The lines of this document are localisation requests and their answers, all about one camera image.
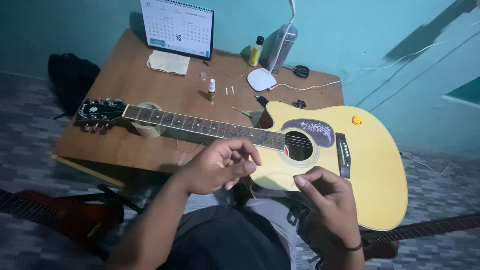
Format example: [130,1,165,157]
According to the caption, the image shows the green handled screwdriver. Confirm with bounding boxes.
[232,106,253,119]

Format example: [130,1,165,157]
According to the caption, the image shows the white floor cable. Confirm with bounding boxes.
[399,151,480,211]

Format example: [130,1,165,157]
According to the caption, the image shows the black bag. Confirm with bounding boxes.
[47,53,101,118]

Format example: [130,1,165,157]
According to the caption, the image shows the white desk calendar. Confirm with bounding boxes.
[140,0,215,61]

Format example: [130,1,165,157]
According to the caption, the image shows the brown packing tape roll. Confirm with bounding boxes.
[131,102,168,139]

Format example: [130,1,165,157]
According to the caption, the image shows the white lamp cable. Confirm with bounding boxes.
[269,40,448,93]

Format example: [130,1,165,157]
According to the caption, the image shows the yellow acoustic guitar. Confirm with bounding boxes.
[73,98,409,231]

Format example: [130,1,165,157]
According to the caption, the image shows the person's grey shirt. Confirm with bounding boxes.
[244,197,302,270]

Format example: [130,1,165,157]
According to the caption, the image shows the loose guitar string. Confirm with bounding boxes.
[176,139,205,154]

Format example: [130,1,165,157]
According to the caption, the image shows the person's black shorts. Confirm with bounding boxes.
[163,204,294,270]

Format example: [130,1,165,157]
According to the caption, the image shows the brown guitar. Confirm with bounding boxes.
[359,212,480,262]

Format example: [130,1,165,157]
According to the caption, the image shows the white desk lamp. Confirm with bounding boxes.
[247,0,299,92]

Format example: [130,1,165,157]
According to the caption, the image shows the person's right hand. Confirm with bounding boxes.
[293,166,364,251]

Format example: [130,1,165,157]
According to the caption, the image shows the beige folded cloth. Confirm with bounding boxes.
[146,50,191,76]

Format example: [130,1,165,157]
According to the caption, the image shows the person's left hand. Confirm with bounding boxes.
[179,137,262,196]

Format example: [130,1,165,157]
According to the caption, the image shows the red sunburst guitar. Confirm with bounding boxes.
[0,187,125,250]

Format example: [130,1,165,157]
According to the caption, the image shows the yellow bottle with black cap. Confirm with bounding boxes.
[248,35,265,67]

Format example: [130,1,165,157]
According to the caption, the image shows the black scissors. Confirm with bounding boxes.
[283,64,311,79]

